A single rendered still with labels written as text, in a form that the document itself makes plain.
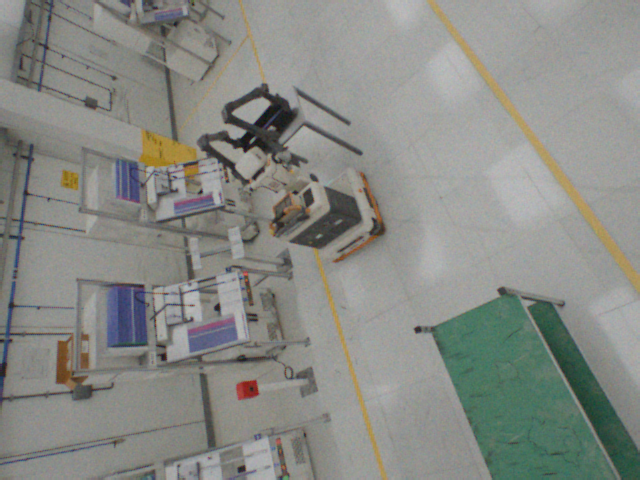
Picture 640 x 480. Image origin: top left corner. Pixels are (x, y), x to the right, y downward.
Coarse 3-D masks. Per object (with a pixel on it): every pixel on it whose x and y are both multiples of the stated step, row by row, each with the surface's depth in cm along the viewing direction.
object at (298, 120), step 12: (288, 96) 326; (300, 96) 333; (300, 108) 312; (324, 108) 352; (288, 120) 320; (300, 120) 308; (348, 120) 377; (288, 132) 317; (324, 132) 322; (348, 144) 346; (300, 156) 409
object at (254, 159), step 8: (248, 152) 274; (256, 152) 278; (240, 160) 280; (248, 160) 276; (256, 160) 275; (264, 160) 281; (240, 168) 282; (248, 168) 280; (256, 168) 278; (248, 176) 284
